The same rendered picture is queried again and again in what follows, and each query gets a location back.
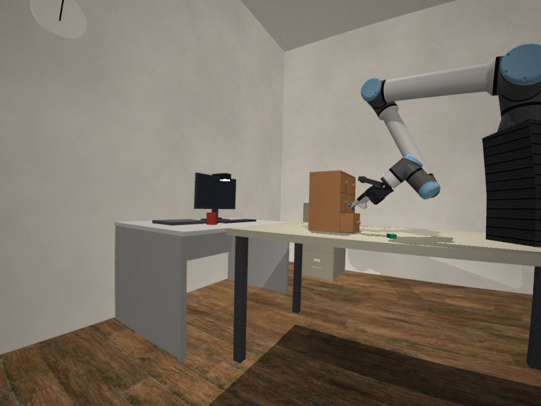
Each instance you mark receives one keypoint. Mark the brown wooden chest of drawers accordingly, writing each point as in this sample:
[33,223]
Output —
[324,200]

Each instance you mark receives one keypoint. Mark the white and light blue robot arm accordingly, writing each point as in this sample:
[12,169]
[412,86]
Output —
[515,78]

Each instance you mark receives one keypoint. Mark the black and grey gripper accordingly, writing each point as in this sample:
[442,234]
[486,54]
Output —
[375,194]

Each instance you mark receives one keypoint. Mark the brown wooden drawer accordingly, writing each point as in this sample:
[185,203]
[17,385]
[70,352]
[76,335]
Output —
[344,182]
[344,202]
[351,185]
[349,222]
[351,199]

